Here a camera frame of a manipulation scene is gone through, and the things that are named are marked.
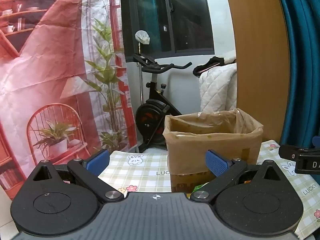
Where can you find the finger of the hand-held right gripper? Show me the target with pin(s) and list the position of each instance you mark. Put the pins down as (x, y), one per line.
(288, 152)

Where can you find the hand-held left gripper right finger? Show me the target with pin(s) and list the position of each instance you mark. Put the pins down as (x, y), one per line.
(217, 163)

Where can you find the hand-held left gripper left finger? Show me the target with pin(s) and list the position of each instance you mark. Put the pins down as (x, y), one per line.
(98, 162)

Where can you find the brown paper bag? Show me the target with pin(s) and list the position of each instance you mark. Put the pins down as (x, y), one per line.
(212, 150)

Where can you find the green snack packet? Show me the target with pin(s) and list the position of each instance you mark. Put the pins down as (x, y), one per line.
(198, 188)

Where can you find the checkered bunny tablecloth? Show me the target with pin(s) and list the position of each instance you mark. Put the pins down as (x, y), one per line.
(140, 170)

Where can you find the black exercise bike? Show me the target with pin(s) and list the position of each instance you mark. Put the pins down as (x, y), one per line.
(152, 115)

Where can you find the white quilted blanket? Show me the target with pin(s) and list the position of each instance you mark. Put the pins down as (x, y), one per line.
(217, 87)

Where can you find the wooden panel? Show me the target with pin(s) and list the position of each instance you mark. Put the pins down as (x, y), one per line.
(260, 67)

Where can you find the teal curtain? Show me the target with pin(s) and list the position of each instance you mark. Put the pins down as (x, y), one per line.
(305, 55)

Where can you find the black and pink garment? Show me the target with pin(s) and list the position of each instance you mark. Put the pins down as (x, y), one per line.
(212, 61)

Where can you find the red printed backdrop cloth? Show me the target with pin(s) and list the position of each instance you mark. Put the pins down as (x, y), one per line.
(50, 67)

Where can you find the pole with white cover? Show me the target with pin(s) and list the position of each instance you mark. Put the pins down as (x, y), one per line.
(142, 37)

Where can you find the dark glass window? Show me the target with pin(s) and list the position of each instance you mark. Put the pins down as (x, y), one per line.
(187, 17)

